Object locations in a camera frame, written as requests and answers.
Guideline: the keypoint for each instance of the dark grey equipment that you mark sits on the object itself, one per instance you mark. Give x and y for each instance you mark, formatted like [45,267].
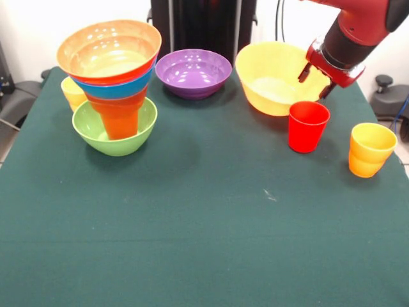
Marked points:
[4,73]

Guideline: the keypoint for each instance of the dark green tablecloth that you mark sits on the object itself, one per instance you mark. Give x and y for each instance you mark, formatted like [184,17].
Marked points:
[223,224]

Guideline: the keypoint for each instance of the wide shallow orange bowl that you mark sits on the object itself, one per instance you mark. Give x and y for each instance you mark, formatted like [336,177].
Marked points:
[108,54]

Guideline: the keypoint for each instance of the purple bowl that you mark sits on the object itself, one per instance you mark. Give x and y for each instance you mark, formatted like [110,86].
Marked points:
[191,80]

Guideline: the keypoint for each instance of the red cup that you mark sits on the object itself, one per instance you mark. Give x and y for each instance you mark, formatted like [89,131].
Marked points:
[306,134]

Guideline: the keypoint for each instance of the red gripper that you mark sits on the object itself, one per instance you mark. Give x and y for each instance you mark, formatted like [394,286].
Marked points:
[335,72]

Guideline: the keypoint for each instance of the yellow cup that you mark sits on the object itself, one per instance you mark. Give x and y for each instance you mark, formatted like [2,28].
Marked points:
[72,94]

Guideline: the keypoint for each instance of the stepped orange-yellow cup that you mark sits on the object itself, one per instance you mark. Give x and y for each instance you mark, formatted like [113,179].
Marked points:
[367,156]

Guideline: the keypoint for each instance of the green bowl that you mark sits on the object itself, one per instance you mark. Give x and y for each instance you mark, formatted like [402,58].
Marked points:
[121,147]

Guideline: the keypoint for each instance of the small orange bowl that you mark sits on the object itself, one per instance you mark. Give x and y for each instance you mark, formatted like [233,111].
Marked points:
[118,107]

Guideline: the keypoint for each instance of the tall orange cup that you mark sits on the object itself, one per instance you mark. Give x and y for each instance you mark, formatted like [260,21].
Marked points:
[119,126]

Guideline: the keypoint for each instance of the large yellow bowl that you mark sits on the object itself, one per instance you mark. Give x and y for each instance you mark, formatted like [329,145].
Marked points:
[271,70]

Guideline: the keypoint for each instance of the blue bowl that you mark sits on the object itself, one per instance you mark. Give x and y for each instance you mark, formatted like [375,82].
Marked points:
[112,91]

